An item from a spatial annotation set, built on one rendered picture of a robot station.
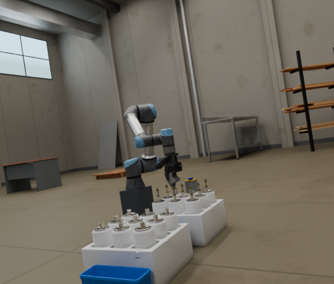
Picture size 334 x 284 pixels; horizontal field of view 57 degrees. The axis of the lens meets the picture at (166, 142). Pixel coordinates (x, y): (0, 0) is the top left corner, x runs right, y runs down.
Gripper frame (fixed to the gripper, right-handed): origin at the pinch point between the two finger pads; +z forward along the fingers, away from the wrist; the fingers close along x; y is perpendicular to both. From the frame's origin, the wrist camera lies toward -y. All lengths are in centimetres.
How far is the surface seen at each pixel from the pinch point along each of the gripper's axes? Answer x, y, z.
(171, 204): -4.7, 1.4, 10.8
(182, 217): -5.9, 9.5, 17.9
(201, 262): -22, 32, 34
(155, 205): -7.2, -9.7, 11.1
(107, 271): -64, 13, 25
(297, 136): 719, -173, 10
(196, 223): -4.0, 18.2, 21.2
